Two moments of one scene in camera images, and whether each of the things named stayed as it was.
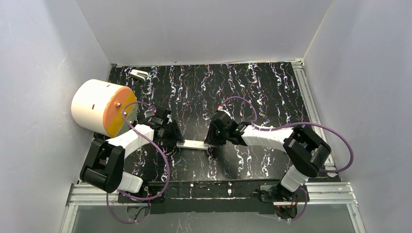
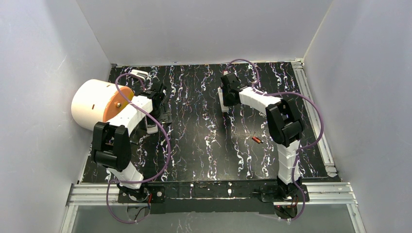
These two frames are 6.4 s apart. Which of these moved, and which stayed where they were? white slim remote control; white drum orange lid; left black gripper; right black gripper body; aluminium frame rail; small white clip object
Moved: white slim remote control; left black gripper; right black gripper body
Stayed: aluminium frame rail; white drum orange lid; small white clip object
